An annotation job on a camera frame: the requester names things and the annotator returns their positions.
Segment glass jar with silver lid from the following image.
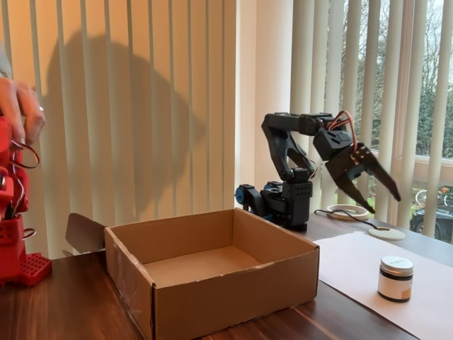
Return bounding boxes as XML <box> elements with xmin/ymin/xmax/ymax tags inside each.
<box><xmin>377</xmin><ymin>255</ymin><xmax>415</xmax><ymax>303</ymax></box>

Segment red leader arm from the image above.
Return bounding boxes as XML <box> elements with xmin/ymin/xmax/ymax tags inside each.
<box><xmin>0</xmin><ymin>115</ymin><xmax>54</xmax><ymax>288</ymax></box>

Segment open cardboard box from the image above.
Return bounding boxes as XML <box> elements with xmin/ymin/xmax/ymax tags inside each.
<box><xmin>62</xmin><ymin>208</ymin><xmax>321</xmax><ymax>340</ymax></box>

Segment person's hand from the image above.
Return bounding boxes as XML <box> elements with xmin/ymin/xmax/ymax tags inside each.
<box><xmin>0</xmin><ymin>76</ymin><xmax>47</xmax><ymax>146</ymax></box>

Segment white masking tape roll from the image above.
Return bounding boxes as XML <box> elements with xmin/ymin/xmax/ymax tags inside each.
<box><xmin>326</xmin><ymin>204</ymin><xmax>370</xmax><ymax>222</ymax></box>

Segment dark parked car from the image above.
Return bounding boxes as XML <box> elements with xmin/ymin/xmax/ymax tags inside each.
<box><xmin>409</xmin><ymin>207</ymin><xmax>453</xmax><ymax>244</ymax></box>

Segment white paper sheet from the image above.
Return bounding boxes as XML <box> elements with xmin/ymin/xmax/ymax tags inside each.
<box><xmin>313</xmin><ymin>232</ymin><xmax>453</xmax><ymax>340</ymax></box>

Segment blue and black table clamp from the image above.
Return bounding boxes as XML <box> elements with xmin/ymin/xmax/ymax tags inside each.
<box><xmin>235</xmin><ymin>183</ymin><xmax>265</xmax><ymax>215</ymax></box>

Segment white vertical window blinds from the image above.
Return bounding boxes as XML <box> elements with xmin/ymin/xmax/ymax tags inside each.
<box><xmin>0</xmin><ymin>0</ymin><xmax>453</xmax><ymax>259</ymax></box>

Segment thin black grommet cable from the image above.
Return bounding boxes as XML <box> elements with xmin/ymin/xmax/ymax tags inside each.
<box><xmin>314</xmin><ymin>208</ymin><xmax>382</xmax><ymax>232</ymax></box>

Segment white desk cable grommet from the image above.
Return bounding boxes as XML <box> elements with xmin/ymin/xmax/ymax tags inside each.
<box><xmin>367</xmin><ymin>226</ymin><xmax>407</xmax><ymax>242</ymax></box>

